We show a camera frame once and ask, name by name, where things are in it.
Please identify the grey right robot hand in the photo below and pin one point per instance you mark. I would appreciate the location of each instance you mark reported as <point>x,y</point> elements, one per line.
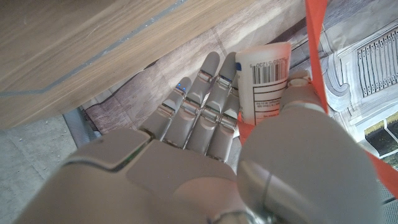
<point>186,186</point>

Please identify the small white spray bottle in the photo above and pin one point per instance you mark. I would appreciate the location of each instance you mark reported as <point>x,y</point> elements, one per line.
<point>264,93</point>

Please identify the orange satin ribbon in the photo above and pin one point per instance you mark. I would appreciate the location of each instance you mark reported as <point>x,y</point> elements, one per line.
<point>315,46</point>

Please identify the blue-grey rolled backdrop tube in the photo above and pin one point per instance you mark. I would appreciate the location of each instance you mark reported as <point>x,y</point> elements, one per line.
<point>79,127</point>

